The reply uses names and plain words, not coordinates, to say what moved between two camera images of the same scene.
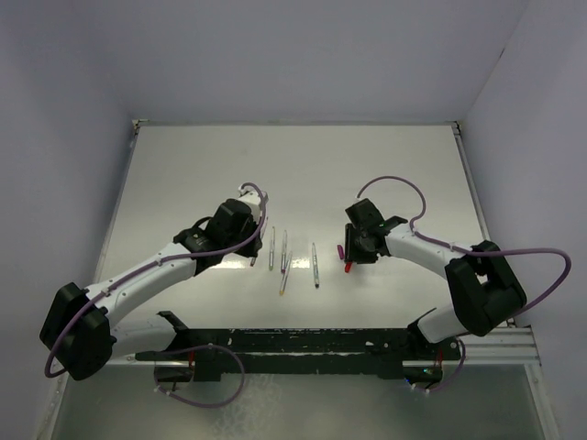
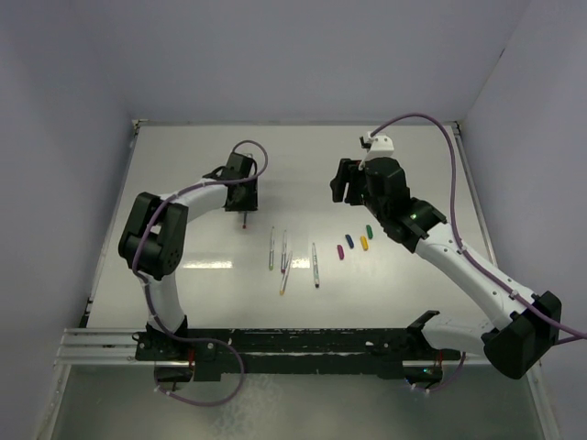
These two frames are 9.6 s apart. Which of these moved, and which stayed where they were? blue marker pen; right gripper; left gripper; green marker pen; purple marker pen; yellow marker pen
Moved: left gripper; right gripper
Stayed: yellow marker pen; green marker pen; blue marker pen; purple marker pen
